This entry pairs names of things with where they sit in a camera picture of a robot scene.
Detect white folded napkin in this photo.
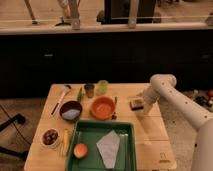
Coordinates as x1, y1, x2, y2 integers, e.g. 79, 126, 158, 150
96, 130, 120, 169

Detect dark bowl with cloth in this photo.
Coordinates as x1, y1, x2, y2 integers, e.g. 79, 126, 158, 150
59, 101, 82, 122

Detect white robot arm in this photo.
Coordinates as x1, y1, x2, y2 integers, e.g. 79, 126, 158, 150
142, 74, 213, 171

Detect light green cup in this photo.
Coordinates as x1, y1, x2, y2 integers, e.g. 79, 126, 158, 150
96, 80, 108, 95

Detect peach fruit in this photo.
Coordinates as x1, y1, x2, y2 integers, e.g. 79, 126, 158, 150
73, 143, 88, 159

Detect black cabinet on ledge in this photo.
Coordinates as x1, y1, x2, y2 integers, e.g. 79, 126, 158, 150
96, 0, 161, 24

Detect white bowl of dark fruit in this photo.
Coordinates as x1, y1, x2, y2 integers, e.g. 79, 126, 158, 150
41, 129, 60, 149

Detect green vegetable stick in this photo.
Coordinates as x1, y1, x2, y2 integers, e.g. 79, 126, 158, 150
77, 87, 82, 102

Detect green plastic tray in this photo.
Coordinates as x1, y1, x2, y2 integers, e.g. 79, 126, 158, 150
65, 120, 136, 171

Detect yellow corn cob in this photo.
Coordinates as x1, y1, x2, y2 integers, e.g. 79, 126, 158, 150
61, 129, 70, 156

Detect red orange bowl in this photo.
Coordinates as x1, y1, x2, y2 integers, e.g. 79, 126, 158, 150
90, 96, 115, 120

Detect black stand leg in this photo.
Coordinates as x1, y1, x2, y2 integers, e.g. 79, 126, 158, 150
0, 114, 28, 161

